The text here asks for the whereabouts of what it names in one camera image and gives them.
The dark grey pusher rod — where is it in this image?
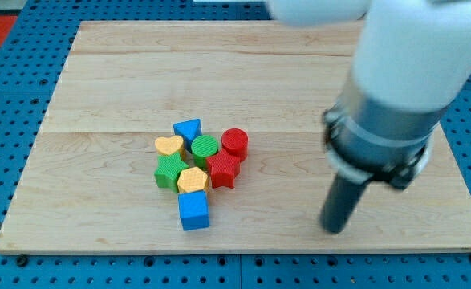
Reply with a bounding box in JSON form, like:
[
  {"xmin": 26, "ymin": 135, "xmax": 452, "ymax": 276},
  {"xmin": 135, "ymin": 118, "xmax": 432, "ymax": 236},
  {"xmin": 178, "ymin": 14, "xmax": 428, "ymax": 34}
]
[{"xmin": 319, "ymin": 173, "xmax": 370, "ymax": 234}]

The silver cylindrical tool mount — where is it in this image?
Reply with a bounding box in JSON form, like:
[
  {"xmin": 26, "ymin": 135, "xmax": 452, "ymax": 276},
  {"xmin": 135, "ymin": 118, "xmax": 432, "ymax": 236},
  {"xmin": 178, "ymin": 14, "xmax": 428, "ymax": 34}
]
[{"xmin": 323, "ymin": 75, "xmax": 447, "ymax": 190}]

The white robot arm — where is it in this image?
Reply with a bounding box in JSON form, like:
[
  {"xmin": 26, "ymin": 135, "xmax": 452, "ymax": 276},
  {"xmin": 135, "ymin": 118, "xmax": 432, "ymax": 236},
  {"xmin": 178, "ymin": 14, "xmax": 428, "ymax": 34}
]
[{"xmin": 266, "ymin": 0, "xmax": 471, "ymax": 233}]

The red circle block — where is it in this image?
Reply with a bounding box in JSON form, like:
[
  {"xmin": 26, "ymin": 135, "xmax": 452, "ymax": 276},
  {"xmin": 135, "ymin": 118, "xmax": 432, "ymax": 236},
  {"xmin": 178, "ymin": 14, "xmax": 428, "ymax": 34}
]
[{"xmin": 221, "ymin": 128, "xmax": 249, "ymax": 162}]

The green circle block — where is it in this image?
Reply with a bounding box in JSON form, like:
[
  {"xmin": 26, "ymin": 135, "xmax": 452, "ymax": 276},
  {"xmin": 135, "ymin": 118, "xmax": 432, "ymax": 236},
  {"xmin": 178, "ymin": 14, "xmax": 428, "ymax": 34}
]
[{"xmin": 191, "ymin": 135, "xmax": 219, "ymax": 169}]

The blue triangle block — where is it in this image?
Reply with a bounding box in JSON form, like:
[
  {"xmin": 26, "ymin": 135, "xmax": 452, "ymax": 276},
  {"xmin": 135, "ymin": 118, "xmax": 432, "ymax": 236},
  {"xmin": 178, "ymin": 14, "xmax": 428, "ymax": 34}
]
[{"xmin": 173, "ymin": 119, "xmax": 202, "ymax": 153}]

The red star block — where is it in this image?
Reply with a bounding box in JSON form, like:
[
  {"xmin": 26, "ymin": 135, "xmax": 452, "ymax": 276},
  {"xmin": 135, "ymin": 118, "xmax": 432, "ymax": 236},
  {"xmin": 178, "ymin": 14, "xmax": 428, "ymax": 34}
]
[{"xmin": 206, "ymin": 149, "xmax": 240, "ymax": 189}]

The blue cube block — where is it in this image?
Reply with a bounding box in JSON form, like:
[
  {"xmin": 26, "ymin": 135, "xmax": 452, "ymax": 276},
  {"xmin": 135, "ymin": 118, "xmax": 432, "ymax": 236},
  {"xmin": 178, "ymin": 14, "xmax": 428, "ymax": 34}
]
[{"xmin": 178, "ymin": 190, "xmax": 209, "ymax": 231}]

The yellow hexagon block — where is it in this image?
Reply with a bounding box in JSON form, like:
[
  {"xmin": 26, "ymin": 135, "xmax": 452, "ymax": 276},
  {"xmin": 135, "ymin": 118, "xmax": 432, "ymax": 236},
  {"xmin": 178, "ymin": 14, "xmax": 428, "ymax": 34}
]
[{"xmin": 177, "ymin": 167, "xmax": 209, "ymax": 193}]

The green star block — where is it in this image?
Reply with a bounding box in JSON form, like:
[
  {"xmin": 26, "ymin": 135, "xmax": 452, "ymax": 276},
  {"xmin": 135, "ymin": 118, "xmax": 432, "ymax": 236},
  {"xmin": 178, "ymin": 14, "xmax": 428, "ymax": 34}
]
[{"xmin": 154, "ymin": 153, "xmax": 189, "ymax": 193}]

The yellow heart block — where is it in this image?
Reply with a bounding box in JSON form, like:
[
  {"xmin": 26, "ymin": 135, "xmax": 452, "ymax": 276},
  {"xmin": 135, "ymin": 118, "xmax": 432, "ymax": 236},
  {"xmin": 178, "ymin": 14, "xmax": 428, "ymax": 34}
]
[{"xmin": 154, "ymin": 135, "xmax": 186, "ymax": 161}]

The light wooden board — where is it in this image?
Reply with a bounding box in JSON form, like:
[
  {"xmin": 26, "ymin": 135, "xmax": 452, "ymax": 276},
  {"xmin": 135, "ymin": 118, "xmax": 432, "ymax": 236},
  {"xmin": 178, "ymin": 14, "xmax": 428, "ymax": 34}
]
[{"xmin": 0, "ymin": 21, "xmax": 471, "ymax": 255}]

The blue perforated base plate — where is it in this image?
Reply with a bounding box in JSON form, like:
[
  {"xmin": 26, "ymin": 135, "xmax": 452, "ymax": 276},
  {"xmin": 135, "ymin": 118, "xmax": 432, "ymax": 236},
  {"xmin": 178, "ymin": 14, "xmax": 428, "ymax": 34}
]
[{"xmin": 0, "ymin": 0, "xmax": 471, "ymax": 288}]

